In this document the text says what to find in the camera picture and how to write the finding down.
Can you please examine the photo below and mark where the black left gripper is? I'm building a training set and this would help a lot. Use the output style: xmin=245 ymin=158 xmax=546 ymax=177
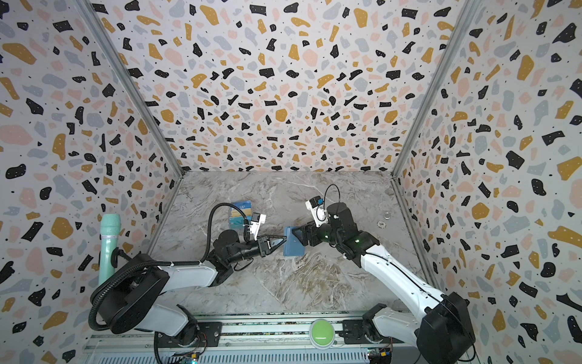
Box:
xmin=228 ymin=236 xmax=289 ymax=268

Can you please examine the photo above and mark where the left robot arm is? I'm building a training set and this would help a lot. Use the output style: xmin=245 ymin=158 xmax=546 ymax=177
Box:
xmin=88 ymin=230 xmax=286 ymax=347

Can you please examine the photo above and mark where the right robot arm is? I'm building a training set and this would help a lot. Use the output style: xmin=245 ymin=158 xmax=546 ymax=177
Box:
xmin=293 ymin=196 xmax=476 ymax=363

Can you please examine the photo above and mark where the gold numbered card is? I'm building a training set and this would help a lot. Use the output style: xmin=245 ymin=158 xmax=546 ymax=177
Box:
xmin=230 ymin=208 xmax=252 ymax=217

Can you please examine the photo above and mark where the teal VIP card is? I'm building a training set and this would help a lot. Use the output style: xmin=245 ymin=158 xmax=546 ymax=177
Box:
xmin=229 ymin=216 xmax=246 ymax=229

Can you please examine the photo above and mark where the dark blue VIP card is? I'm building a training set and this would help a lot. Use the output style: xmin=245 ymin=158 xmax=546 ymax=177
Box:
xmin=233 ymin=200 xmax=252 ymax=210

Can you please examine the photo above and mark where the green round button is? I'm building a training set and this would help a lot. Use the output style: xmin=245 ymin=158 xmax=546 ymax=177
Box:
xmin=309 ymin=318 xmax=335 ymax=350

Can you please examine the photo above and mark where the mint green microphone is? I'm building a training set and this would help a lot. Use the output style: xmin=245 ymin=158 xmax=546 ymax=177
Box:
xmin=99 ymin=214 xmax=121 ymax=285

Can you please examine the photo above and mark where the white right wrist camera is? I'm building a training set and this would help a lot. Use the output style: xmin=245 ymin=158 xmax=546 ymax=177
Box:
xmin=306 ymin=196 xmax=327 ymax=227

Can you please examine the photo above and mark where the thin black cable right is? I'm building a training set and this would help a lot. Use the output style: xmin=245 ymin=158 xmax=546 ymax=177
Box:
xmin=322 ymin=184 xmax=342 ymax=215

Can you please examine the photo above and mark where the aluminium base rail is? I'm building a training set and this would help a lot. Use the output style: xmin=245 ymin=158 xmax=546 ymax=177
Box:
xmin=79 ymin=311 xmax=427 ymax=363

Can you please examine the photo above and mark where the black corrugated cable left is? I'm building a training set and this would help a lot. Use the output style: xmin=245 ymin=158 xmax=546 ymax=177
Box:
xmin=87 ymin=202 xmax=251 ymax=332

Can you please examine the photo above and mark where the aluminium corner post left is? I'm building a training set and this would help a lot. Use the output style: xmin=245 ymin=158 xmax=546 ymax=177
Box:
xmin=73 ymin=0 xmax=184 ymax=179

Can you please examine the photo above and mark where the aluminium corner post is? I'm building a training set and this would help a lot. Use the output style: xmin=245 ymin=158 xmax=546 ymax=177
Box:
xmin=73 ymin=0 xmax=184 ymax=179
xmin=391 ymin=0 xmax=483 ymax=178

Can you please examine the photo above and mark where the aluminium corner post right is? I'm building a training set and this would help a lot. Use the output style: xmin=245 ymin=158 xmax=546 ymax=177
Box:
xmin=391 ymin=0 xmax=483 ymax=178

